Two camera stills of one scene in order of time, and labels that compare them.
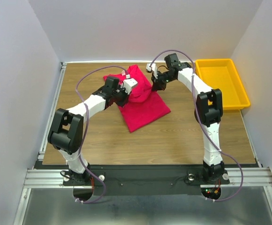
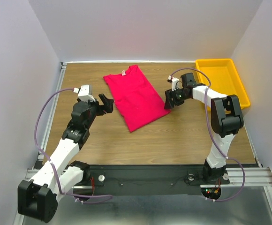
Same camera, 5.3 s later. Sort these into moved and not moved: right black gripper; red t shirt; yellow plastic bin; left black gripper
Moved: left black gripper; right black gripper
Not moved: red t shirt; yellow plastic bin
